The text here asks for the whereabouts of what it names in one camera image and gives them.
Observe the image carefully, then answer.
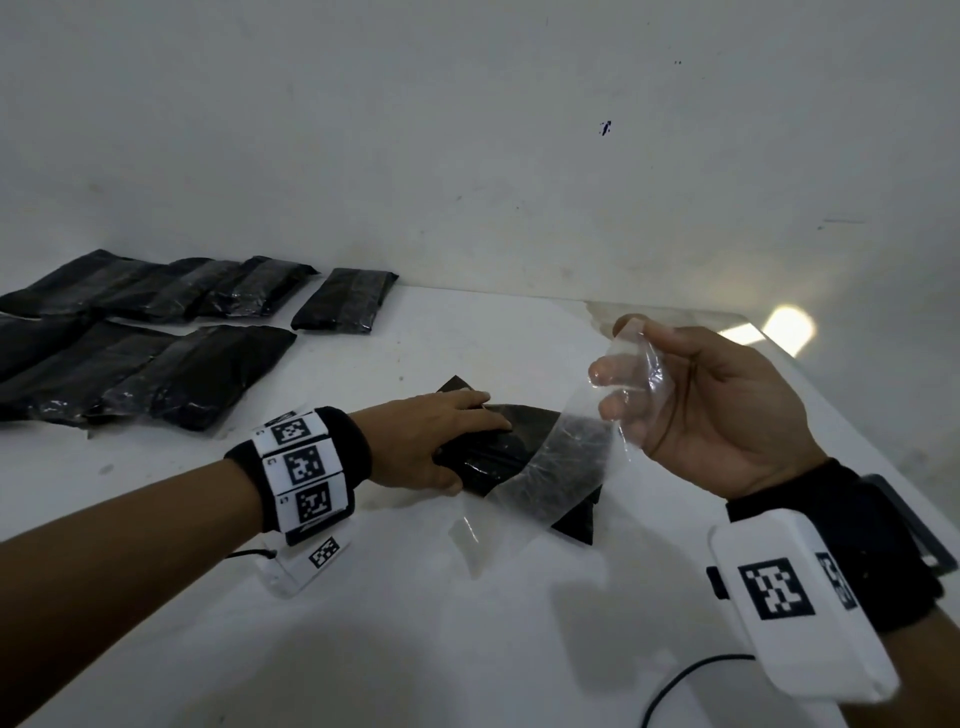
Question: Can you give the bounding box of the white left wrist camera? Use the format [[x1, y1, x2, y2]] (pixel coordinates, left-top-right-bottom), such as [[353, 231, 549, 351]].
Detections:
[[262, 521, 354, 598]]

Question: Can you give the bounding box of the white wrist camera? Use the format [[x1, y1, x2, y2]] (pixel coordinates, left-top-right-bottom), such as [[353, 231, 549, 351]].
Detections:
[[706, 508, 901, 705], [262, 521, 354, 598]]

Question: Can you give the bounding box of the black packet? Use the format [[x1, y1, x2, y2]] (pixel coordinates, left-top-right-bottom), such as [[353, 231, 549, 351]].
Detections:
[[194, 254, 320, 320], [86, 324, 299, 433], [290, 267, 400, 335]]

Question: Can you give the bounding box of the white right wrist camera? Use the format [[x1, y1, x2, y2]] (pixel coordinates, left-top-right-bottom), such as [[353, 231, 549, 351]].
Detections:
[[706, 508, 901, 705]]

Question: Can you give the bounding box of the person's right hand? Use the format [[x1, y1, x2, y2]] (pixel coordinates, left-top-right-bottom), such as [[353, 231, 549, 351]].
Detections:
[[588, 313, 829, 502]]

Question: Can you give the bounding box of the black left wristband with markers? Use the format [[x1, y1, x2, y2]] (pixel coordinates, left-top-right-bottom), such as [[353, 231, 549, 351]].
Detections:
[[223, 406, 374, 547]]

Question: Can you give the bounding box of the crinkled black plastic bag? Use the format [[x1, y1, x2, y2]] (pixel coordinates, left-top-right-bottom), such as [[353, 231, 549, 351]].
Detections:
[[89, 257, 241, 324]]

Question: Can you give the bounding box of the clear tape strip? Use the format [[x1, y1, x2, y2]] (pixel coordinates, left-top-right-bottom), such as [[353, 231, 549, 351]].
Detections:
[[448, 318, 676, 579]]

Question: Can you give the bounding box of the glossy black plastic bag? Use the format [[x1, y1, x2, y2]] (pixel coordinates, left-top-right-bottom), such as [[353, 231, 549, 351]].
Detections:
[[0, 320, 178, 429]]

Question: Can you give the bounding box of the person's left forearm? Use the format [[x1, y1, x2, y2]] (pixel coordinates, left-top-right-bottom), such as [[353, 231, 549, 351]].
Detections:
[[0, 458, 265, 728]]

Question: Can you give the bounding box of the black right camera cable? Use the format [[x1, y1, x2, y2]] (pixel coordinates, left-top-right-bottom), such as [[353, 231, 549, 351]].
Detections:
[[641, 653, 755, 728]]

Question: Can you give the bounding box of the person's left hand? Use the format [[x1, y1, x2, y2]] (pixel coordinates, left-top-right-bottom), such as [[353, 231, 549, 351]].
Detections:
[[348, 389, 515, 496]]

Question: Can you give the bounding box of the row of black plastic packets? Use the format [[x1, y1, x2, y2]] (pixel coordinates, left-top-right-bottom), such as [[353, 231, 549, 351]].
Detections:
[[433, 374, 605, 547]]

